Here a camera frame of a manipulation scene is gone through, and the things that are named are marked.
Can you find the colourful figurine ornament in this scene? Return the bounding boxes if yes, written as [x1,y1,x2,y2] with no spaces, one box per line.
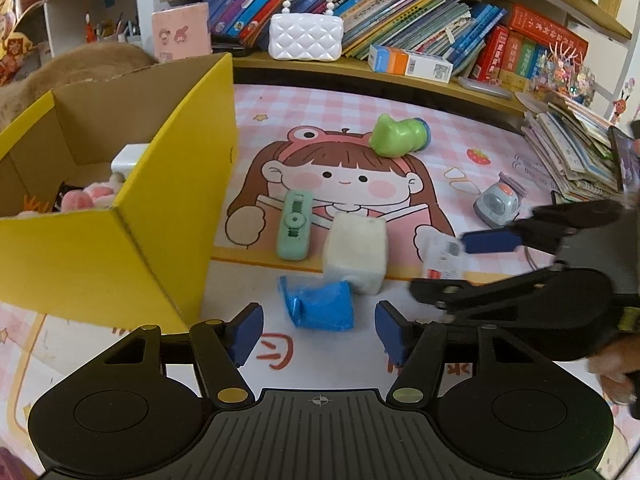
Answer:
[532,42,596,106]

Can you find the row of blue and red books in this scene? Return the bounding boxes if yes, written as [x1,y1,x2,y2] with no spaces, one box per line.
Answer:
[202,0,588,91]

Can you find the blue toy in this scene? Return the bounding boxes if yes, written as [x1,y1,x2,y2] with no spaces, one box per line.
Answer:
[277,276,355,332]

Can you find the black smartphone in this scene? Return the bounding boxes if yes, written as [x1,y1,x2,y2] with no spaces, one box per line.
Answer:
[609,125,640,193]

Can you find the orange snack bag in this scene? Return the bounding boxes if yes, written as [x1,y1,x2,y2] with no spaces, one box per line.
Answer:
[0,0,41,86]

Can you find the white charger plug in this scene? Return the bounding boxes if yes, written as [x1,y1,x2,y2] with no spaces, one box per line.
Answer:
[111,143,148,181]

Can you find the small grey toy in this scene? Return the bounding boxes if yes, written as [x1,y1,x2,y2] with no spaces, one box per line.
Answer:
[474,172,526,224]

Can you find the pink cartoon box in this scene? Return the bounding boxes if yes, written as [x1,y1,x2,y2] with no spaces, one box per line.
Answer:
[151,2,212,62]

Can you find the stack of books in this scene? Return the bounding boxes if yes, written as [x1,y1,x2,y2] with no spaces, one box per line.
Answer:
[522,97,631,203]

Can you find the small white packet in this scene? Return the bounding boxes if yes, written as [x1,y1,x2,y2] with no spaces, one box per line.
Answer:
[422,232,466,281]

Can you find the yellow cardboard box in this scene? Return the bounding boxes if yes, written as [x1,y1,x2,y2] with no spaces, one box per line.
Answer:
[0,52,238,333]

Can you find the orange and white carton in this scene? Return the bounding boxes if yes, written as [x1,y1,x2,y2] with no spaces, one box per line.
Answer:
[368,45,453,83]

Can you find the white foam cube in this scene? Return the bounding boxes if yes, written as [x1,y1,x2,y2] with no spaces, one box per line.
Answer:
[322,212,390,295]

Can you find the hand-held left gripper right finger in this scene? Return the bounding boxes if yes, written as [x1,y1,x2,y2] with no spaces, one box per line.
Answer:
[375,301,538,407]

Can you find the pens in cups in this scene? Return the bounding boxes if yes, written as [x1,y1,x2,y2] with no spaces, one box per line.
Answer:
[82,12,141,43]

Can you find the orange and white cat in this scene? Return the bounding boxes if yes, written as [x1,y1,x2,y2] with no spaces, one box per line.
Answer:
[0,42,156,131]

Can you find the red cartoon wall sticker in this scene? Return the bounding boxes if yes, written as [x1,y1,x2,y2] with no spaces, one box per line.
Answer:
[612,87,633,123]

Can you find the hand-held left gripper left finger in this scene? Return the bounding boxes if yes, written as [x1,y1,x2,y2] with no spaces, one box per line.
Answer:
[102,302,264,407]

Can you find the white quilted pearl-handle handbag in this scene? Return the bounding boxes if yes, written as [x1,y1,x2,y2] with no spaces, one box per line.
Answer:
[268,0,344,62]

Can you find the clear flat plastic case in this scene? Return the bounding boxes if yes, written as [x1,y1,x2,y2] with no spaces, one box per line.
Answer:
[457,76,513,101]

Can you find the white shelf unit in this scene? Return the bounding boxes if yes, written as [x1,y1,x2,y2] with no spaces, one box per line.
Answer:
[42,0,151,56]

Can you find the person's right hand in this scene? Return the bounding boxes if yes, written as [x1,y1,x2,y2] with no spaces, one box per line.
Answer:
[590,332,640,406]

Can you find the pink plush toy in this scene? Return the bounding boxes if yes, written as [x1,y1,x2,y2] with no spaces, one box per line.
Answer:
[17,180,126,218]

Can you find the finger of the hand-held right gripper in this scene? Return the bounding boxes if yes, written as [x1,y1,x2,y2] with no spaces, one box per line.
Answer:
[462,202,581,257]
[410,268,613,323]

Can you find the wooden bookshelf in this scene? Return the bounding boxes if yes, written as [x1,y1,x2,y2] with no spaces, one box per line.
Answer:
[135,0,633,126]

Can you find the green frog toy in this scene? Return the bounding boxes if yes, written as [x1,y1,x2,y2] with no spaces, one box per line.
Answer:
[370,113,431,157]

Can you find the mint green case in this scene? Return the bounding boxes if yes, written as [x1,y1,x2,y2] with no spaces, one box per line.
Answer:
[276,190,313,261]

